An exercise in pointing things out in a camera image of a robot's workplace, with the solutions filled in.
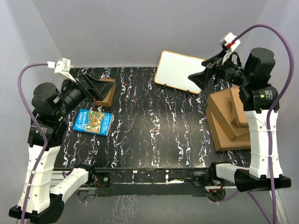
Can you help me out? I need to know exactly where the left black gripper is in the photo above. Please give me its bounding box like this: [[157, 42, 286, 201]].
[[55, 72, 114, 119]]

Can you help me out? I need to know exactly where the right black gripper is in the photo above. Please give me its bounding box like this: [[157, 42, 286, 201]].
[[188, 50, 252, 91]]

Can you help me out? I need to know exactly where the blue treehouse book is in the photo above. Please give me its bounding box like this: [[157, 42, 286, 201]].
[[73, 109, 114, 137]]

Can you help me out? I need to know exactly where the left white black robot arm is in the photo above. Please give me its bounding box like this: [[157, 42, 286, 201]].
[[9, 74, 115, 224]]

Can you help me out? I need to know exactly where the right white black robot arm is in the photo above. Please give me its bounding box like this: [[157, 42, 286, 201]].
[[188, 48, 292, 192]]

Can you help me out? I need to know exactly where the closed brown cardboard box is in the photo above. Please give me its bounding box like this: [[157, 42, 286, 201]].
[[229, 87, 249, 128]]

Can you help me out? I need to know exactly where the flat brown cardboard box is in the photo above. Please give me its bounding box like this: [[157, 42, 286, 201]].
[[206, 88, 250, 152]]

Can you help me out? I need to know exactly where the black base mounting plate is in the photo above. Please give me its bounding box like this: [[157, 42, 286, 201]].
[[70, 168, 236, 199]]

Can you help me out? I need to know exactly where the whiteboard with wooden frame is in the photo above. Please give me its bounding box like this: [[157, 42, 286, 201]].
[[154, 50, 205, 94]]

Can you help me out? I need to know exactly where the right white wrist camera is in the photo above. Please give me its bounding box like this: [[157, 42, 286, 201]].
[[220, 32, 241, 65]]

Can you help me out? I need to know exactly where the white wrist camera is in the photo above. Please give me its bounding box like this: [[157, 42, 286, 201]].
[[220, 32, 241, 65], [47, 58, 76, 82]]

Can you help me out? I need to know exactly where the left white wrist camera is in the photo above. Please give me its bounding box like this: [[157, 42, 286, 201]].
[[47, 58, 76, 82]]

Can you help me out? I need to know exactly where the aluminium frame rail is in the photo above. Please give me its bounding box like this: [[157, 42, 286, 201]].
[[50, 169, 289, 224]]

